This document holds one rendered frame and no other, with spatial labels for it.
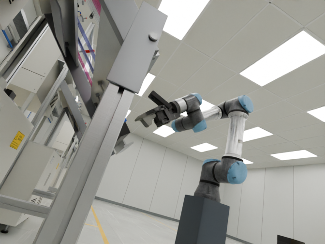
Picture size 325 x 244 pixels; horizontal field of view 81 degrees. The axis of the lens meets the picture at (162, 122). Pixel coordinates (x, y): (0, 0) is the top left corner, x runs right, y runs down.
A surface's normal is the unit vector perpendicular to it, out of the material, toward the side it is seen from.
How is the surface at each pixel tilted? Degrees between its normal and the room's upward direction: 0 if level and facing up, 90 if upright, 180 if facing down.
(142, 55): 90
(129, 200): 90
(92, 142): 90
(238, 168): 98
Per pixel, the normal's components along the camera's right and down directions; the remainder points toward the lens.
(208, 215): 0.46, -0.24
